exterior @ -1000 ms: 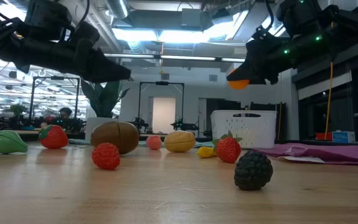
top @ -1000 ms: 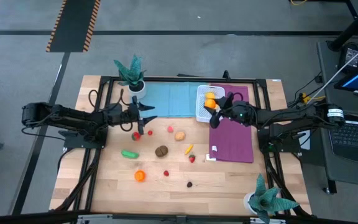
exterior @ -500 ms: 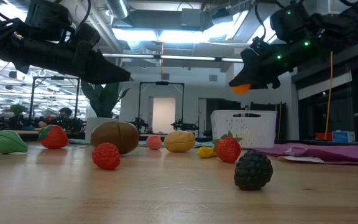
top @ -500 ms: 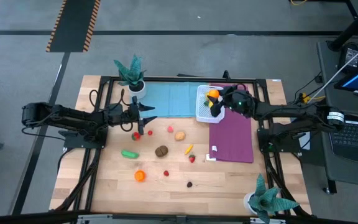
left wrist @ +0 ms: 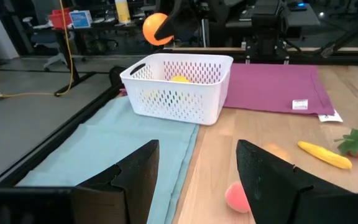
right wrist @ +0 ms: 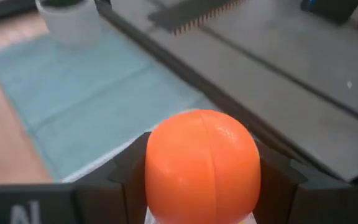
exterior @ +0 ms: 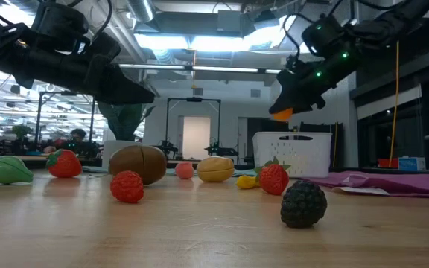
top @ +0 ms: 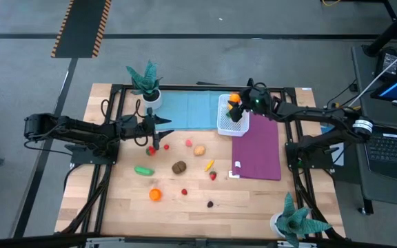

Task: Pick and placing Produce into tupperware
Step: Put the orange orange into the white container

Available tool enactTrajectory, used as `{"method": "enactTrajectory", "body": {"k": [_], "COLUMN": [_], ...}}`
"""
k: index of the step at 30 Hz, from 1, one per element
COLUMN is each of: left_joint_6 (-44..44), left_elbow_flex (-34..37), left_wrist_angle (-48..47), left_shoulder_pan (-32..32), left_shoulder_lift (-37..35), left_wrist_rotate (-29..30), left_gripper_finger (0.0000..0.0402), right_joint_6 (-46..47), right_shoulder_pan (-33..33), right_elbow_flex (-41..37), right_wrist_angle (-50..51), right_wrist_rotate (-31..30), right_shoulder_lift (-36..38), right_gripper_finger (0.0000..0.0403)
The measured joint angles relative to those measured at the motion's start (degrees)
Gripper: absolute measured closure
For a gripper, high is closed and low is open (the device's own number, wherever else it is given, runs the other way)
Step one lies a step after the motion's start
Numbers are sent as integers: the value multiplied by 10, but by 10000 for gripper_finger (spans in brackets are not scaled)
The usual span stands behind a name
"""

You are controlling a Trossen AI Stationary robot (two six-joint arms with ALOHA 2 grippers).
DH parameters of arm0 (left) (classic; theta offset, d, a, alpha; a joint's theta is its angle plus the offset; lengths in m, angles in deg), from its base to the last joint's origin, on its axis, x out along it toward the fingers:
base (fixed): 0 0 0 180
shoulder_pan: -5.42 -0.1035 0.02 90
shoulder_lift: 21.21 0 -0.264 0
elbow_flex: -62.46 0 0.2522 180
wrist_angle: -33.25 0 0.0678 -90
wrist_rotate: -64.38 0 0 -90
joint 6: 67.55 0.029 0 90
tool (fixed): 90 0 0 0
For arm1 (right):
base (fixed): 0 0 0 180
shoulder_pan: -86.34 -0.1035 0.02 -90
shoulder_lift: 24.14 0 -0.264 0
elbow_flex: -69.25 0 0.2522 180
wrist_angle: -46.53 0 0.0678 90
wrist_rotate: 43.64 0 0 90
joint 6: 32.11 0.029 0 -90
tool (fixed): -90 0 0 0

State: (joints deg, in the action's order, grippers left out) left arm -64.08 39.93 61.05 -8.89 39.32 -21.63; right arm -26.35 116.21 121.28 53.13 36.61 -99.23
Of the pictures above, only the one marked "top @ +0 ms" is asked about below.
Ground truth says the black laptop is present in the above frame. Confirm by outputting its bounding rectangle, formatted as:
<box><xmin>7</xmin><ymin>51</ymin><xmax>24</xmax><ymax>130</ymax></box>
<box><xmin>363</xmin><ymin>125</ymin><xmax>397</xmax><ymax>183</ymax></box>

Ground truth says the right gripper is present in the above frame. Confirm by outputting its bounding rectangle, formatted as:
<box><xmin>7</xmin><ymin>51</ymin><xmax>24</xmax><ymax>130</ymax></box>
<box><xmin>228</xmin><ymin>85</ymin><xmax>274</xmax><ymax>123</ymax></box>

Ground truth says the plant in white pot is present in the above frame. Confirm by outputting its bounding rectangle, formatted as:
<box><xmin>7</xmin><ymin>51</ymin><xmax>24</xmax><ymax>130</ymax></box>
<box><xmin>125</xmin><ymin>60</ymin><xmax>164</xmax><ymax>110</ymax></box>
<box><xmin>269</xmin><ymin>192</ymin><xmax>333</xmax><ymax>248</ymax></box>

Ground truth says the black hazard-striped floor mat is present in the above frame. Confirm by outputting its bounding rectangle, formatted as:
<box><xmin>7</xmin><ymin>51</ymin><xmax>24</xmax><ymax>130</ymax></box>
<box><xmin>50</xmin><ymin>0</ymin><xmax>112</xmax><ymax>59</ymax></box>

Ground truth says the white cable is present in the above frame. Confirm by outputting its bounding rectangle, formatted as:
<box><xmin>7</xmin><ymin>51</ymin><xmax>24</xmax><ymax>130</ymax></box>
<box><xmin>348</xmin><ymin>43</ymin><xmax>397</xmax><ymax>107</ymax></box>

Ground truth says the purple cloth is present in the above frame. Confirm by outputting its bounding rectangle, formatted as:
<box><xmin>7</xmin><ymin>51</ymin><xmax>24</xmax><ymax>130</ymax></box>
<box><xmin>231</xmin><ymin>112</ymin><xmax>283</xmax><ymax>181</ymax></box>

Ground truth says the white paper sheet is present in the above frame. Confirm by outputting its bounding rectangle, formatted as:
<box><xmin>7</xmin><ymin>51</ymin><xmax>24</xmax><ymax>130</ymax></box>
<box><xmin>332</xmin><ymin>141</ymin><xmax>346</xmax><ymax>166</ymax></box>

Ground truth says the brown toy kiwi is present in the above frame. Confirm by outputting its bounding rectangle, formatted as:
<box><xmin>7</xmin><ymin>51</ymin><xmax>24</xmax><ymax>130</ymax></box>
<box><xmin>171</xmin><ymin>161</ymin><xmax>187</xmax><ymax>175</ymax></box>

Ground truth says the orange toy fruit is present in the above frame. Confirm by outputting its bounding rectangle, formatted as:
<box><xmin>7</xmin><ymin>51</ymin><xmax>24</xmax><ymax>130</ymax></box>
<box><xmin>148</xmin><ymin>187</ymin><xmax>163</xmax><ymax>203</ymax></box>

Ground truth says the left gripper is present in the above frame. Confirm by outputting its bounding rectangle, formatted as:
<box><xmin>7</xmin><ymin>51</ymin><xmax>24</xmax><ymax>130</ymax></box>
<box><xmin>139</xmin><ymin>107</ymin><xmax>175</xmax><ymax>151</ymax></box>

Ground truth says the light blue cloth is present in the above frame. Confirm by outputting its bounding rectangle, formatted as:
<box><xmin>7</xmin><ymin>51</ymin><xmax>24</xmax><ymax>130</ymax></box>
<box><xmin>145</xmin><ymin>90</ymin><xmax>232</xmax><ymax>131</ymax></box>

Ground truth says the white perforated plastic basket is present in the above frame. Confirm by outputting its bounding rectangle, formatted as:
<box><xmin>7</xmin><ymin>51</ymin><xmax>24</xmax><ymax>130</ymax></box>
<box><xmin>216</xmin><ymin>93</ymin><xmax>250</xmax><ymax>138</ymax></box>

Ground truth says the green toy cucumber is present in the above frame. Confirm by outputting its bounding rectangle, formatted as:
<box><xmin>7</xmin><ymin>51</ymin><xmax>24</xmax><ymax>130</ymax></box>
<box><xmin>134</xmin><ymin>165</ymin><xmax>156</xmax><ymax>176</ymax></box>

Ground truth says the black stand leg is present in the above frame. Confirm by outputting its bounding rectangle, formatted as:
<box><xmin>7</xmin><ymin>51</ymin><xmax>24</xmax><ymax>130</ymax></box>
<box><xmin>362</xmin><ymin>0</ymin><xmax>397</xmax><ymax>58</ymax></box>

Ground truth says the black power adapter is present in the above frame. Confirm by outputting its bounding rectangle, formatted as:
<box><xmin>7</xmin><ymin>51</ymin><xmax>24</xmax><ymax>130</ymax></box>
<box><xmin>376</xmin><ymin>48</ymin><xmax>397</xmax><ymax>79</ymax></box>

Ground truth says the black aluminium table frame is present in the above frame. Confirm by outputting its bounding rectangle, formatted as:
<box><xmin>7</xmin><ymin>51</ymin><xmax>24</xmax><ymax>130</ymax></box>
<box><xmin>60</xmin><ymin>82</ymin><xmax>344</xmax><ymax>242</ymax></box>

